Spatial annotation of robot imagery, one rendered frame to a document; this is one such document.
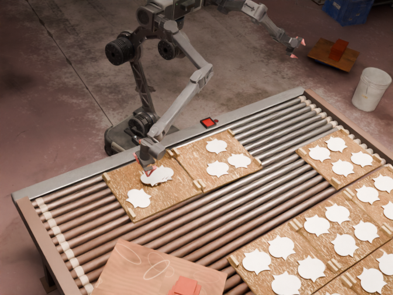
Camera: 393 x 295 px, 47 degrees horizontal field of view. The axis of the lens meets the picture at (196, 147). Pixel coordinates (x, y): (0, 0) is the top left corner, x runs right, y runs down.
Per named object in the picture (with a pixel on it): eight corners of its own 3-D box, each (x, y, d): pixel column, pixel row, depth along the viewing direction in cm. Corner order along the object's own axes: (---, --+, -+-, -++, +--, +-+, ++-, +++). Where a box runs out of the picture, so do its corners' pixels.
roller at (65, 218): (42, 226, 217) (41, 220, 214) (316, 111, 313) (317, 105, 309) (46, 234, 215) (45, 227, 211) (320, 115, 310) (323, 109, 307)
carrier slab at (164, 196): (101, 177, 239) (101, 175, 238) (166, 151, 258) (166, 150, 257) (133, 224, 220) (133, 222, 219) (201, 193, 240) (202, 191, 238)
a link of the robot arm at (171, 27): (219, 79, 240) (217, 67, 231) (197, 92, 237) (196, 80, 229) (175, 30, 261) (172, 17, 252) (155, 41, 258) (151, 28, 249)
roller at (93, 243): (59, 257, 207) (58, 251, 203) (337, 128, 302) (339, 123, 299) (64, 266, 204) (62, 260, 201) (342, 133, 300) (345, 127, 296)
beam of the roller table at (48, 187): (11, 200, 228) (10, 192, 224) (297, 92, 330) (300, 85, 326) (17, 212, 224) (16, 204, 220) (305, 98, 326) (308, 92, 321)
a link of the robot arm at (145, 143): (146, 134, 219) (138, 139, 216) (157, 141, 217) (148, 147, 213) (145, 144, 224) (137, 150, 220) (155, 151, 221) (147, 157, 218)
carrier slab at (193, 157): (170, 151, 259) (170, 150, 258) (227, 131, 278) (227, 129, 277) (203, 194, 240) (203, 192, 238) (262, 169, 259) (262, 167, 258)
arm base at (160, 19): (161, 27, 266) (162, 8, 258) (171, 32, 263) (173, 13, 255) (151, 31, 261) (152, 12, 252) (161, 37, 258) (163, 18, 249)
